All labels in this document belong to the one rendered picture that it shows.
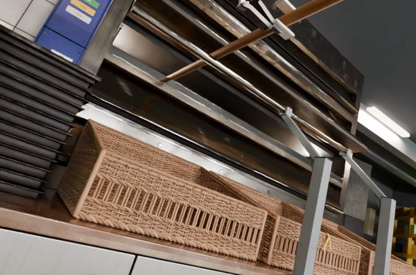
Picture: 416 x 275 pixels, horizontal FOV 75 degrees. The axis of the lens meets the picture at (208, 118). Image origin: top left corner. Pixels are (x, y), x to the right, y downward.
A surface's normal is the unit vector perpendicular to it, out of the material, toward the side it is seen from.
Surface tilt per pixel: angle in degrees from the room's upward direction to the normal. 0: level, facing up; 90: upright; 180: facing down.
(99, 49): 90
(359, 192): 90
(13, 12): 90
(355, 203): 90
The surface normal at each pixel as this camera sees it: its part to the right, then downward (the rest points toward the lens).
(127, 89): 0.62, -0.39
